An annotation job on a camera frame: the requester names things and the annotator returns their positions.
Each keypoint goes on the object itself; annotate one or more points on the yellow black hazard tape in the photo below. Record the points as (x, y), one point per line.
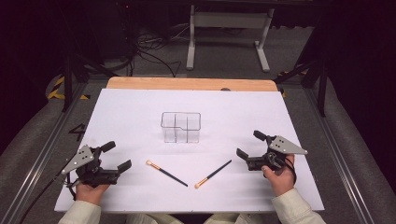
(56, 88)

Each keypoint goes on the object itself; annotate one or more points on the white metal stand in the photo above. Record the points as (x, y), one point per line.
(229, 20)

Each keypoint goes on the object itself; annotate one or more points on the person's right leg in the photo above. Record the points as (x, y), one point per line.
(236, 219)

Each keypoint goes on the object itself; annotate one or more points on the clear plastic organizer box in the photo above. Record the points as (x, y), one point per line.
(181, 127)

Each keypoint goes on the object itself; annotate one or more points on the person's left leg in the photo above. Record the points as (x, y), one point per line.
(149, 219)

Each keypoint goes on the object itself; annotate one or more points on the black makeup brush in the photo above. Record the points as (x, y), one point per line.
(166, 173)
(213, 174)

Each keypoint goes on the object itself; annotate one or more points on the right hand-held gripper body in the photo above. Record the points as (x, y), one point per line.
(281, 144)

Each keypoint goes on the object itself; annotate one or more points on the person's leg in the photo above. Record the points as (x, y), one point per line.
(236, 219)
(149, 219)

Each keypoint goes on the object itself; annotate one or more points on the person's left hand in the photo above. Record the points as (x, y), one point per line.
(90, 194)

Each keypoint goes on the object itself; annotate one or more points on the person's right hand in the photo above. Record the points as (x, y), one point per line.
(281, 180)

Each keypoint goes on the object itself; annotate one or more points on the aluminium floor rail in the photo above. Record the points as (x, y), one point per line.
(34, 168)
(339, 161)

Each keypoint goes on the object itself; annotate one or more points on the black tripod stand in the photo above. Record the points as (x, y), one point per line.
(67, 81)
(322, 87)

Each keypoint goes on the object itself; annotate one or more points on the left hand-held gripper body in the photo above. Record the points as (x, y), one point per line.
(87, 174)

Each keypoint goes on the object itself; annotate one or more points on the white table mat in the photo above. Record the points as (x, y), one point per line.
(186, 102)

